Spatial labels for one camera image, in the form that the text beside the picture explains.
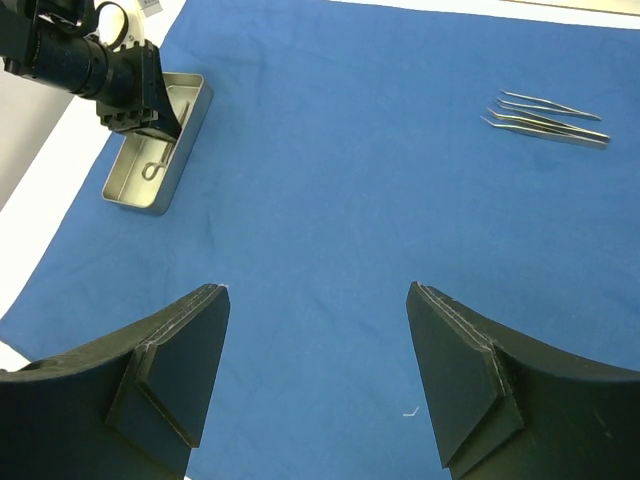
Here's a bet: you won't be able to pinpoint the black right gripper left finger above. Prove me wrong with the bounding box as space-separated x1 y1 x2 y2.
1 284 230 479

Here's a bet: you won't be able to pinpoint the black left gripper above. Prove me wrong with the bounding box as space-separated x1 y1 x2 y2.
95 41 182 144

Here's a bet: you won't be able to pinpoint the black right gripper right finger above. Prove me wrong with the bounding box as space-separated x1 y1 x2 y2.
406 283 639 479

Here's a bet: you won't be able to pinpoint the blue surgical cloth wrap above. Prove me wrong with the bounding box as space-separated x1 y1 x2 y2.
1 1 639 479

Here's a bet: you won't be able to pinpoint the steel tweezers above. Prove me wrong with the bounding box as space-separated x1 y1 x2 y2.
481 109 611 149
497 90 602 121

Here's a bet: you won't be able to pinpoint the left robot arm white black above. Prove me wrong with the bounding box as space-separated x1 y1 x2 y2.
1 1 182 143

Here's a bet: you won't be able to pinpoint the stainless steel tray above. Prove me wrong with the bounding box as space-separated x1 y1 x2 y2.
102 73 213 216

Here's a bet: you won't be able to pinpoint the small white debris speck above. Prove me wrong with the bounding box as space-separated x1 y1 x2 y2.
402 406 420 418

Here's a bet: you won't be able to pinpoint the steel ring-handled forceps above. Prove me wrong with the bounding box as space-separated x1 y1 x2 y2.
141 101 191 181

